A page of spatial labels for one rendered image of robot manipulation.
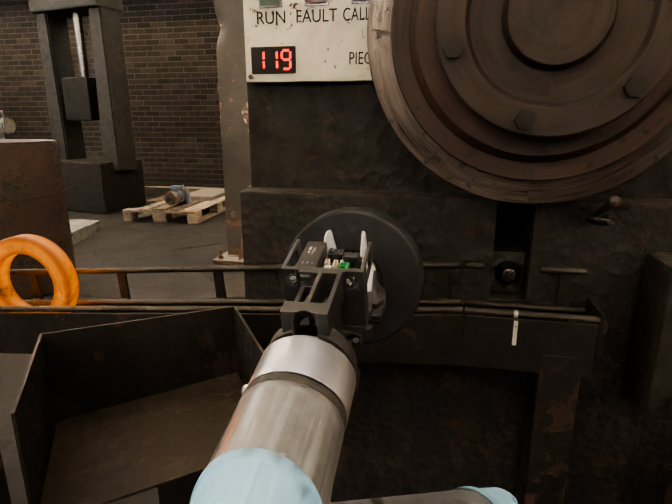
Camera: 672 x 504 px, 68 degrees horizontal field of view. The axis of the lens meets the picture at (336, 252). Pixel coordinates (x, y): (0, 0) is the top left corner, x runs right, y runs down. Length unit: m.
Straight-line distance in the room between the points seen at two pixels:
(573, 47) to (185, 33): 7.31
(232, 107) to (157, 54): 4.50
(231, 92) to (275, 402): 3.32
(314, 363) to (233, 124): 3.27
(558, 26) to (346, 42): 0.37
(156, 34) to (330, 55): 7.17
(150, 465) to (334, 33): 0.70
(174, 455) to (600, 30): 0.70
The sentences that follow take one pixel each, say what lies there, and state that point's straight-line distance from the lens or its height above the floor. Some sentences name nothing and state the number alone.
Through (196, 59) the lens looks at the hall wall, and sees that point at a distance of 7.70.
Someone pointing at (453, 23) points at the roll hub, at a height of 1.11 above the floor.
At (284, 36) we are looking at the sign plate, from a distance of 0.93.
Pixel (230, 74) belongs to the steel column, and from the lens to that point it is 3.58.
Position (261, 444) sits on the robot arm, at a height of 0.82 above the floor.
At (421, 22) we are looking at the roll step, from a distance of 0.71.
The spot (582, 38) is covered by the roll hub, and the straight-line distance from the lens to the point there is 0.67.
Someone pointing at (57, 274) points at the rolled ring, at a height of 0.71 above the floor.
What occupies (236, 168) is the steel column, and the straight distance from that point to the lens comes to 3.58.
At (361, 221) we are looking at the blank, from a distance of 0.53.
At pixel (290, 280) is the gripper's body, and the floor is 0.86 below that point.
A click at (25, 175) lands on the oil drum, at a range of 3.21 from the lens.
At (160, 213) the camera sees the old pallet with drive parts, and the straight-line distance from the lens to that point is 5.23.
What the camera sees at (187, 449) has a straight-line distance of 0.69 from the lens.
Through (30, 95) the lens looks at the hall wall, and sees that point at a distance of 9.27.
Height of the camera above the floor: 1.00
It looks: 15 degrees down
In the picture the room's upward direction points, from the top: straight up
